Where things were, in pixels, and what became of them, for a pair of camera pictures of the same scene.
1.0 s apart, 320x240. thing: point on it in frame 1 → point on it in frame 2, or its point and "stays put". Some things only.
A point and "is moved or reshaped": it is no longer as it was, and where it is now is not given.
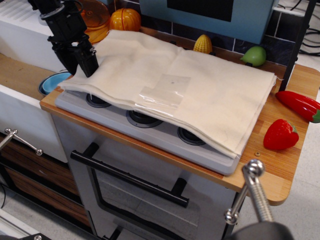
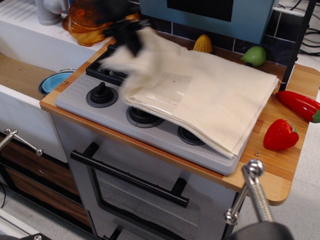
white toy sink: (27, 56) stays put
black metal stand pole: (308, 9) stays put
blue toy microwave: (247, 20) stays put
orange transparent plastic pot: (96, 14) stays put
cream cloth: (220, 100) is moved or reshaped
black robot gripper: (62, 17) → (113, 12)
